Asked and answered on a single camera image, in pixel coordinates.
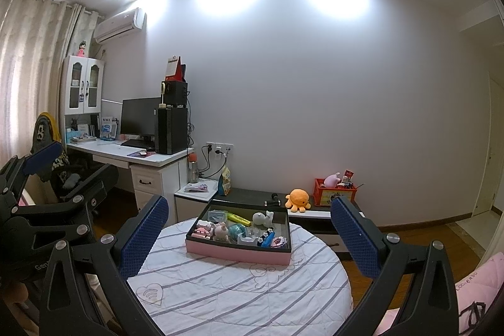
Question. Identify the yellow plastic toy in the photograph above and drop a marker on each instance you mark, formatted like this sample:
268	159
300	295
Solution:
238	218

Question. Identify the beige curtain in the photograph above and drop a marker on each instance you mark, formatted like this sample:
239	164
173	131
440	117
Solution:
31	64

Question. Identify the pink doll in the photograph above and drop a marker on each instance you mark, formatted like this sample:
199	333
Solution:
82	49

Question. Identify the white wall socket panel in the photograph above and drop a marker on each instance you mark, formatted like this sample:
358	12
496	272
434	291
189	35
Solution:
219	148

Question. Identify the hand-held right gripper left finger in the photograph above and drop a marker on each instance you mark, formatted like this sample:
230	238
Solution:
143	237

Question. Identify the black keyboard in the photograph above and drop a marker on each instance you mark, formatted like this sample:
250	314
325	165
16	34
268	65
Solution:
138	143

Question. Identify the red snack packet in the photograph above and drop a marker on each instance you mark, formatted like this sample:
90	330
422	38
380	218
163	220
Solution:
347	175

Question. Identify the clear plastic packet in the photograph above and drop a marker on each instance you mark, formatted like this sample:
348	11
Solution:
197	187

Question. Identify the white air conditioner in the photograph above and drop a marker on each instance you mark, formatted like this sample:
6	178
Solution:
118	25

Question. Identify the white door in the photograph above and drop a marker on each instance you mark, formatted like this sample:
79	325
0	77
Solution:
492	143

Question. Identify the clear case with teal egg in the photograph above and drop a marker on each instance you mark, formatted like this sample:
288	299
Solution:
237	233

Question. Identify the white glass door hutch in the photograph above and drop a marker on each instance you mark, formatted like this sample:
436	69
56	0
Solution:
82	92

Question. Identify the clear bottle red cap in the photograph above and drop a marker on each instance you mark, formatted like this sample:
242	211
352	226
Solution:
193	170

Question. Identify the red white paper bag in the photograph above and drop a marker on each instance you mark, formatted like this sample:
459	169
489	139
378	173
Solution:
175	69

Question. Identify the person's left hand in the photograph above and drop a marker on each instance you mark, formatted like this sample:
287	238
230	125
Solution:
10	298

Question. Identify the pink quilted cushion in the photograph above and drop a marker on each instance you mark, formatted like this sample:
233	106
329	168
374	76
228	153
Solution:
476	288

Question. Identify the blue small toy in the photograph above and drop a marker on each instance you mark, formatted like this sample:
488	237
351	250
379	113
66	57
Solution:
267	241

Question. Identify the red plastic crate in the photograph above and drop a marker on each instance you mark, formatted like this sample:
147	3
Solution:
334	196

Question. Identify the black office chair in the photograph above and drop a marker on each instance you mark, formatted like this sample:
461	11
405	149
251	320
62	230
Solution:
75	178

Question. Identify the blue white box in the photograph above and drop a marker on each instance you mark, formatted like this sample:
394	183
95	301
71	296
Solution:
109	128

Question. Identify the leopard print cloth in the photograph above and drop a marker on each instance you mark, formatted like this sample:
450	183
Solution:
61	162

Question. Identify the low cabinet dark top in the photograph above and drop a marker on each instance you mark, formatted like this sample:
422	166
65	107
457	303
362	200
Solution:
252	196

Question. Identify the black computer tower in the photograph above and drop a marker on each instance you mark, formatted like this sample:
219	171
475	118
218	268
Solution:
171	131

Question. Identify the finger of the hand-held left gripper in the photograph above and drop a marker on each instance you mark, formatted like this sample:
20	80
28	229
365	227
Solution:
98	186
41	159

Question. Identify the small white side cabinet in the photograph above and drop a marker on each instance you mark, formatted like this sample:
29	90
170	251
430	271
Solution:
187	206

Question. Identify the pink plush toy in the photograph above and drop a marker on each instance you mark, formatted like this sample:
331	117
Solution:
332	180

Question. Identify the black white small toy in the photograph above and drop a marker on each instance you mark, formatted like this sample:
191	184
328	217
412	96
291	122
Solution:
265	232

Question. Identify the pink pig figurine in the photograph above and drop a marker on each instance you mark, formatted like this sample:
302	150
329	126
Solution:
221	231

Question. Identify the white rabbit figurine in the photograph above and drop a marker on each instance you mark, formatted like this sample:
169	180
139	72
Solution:
262	220

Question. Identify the purple mouse pad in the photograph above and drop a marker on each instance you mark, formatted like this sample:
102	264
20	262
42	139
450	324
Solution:
151	153

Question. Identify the black flashlight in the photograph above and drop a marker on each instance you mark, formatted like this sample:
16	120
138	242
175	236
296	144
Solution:
271	201

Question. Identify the white desk with drawers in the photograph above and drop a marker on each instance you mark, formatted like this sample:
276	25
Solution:
157	174

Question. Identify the orange octopus plush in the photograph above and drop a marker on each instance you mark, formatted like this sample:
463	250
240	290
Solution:
298	199

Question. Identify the small pink brick figure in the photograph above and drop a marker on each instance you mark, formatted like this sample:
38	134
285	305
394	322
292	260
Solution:
280	241

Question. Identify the blue yellow snack bag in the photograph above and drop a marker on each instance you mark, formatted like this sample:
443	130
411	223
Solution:
225	182

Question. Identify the black computer monitor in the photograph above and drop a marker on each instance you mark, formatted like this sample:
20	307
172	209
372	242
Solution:
138	117

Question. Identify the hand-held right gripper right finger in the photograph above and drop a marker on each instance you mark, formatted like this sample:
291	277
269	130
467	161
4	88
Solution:
356	237

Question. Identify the pink white brick figure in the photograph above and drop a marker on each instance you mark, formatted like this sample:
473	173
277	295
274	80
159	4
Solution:
202	230

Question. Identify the black speaker box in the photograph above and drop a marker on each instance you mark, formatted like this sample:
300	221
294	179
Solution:
177	94

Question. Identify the white striped quilt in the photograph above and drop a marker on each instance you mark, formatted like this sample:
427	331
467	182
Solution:
236	296

